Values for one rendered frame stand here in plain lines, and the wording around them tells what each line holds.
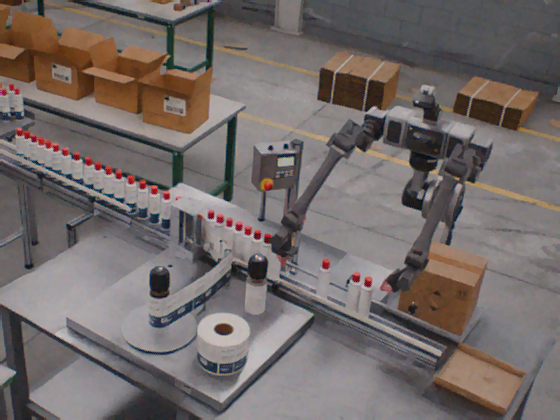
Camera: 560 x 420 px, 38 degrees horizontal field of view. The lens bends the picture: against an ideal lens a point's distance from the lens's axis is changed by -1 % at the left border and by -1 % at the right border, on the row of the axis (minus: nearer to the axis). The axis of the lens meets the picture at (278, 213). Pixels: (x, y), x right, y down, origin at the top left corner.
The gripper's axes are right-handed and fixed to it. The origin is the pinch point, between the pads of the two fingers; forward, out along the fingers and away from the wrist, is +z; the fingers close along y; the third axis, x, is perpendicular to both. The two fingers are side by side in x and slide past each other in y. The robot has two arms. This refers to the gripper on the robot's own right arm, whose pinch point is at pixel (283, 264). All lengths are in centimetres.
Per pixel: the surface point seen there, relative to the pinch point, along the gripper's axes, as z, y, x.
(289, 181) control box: -30.9, -9.9, 16.5
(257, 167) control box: -37.9, -20.9, 7.1
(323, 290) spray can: 7.4, 18.8, 3.7
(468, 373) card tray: 19, 87, 6
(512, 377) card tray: 20, 103, 14
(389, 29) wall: 74, -197, 538
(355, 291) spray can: 1.0, 33.8, 3.5
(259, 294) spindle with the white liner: -0.4, 3.8, -24.6
